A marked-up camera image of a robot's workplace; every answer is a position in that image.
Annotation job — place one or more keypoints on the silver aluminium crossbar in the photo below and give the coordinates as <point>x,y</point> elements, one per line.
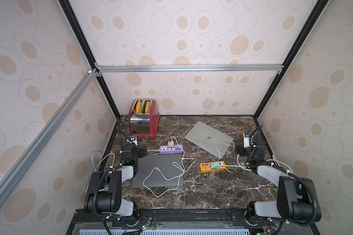
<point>17,172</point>
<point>192,68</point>

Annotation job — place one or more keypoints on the silver aluminium crossbar back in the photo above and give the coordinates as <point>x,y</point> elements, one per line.
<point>192,68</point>

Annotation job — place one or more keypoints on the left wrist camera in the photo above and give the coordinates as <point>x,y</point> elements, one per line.
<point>133,139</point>

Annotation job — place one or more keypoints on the orange power strip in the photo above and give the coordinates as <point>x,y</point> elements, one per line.
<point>205,167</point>

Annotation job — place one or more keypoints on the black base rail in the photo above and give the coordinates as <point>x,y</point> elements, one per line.
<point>183,222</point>

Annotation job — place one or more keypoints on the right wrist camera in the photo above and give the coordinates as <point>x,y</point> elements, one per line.
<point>247,136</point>

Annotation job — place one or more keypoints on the dark grey laptop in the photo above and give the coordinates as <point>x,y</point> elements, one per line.
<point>156,171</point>

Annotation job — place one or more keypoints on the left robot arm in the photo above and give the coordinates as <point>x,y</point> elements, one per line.
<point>104,192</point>

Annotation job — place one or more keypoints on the green charger adapter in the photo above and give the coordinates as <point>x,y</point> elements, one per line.
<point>214,165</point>

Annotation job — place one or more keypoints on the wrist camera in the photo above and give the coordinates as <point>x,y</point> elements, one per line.
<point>247,136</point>
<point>133,139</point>

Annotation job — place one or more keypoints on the pink charger adapter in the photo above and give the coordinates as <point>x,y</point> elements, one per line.
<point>171,144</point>

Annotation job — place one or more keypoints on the silver aluminium crossbar left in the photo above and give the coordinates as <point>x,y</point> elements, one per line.
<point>17,172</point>

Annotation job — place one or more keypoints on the red chrome toaster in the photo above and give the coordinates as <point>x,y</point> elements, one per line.
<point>143,118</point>

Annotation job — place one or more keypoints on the silver apple laptop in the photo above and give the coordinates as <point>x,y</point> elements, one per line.
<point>209,139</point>

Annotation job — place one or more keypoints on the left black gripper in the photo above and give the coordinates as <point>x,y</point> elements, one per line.
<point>140,152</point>

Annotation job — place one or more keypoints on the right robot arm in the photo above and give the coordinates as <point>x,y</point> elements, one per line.
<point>296,200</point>

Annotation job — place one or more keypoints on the purple power strip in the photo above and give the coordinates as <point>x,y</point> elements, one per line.
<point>171,150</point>

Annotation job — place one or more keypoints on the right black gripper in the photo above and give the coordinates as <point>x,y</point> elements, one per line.
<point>241,150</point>

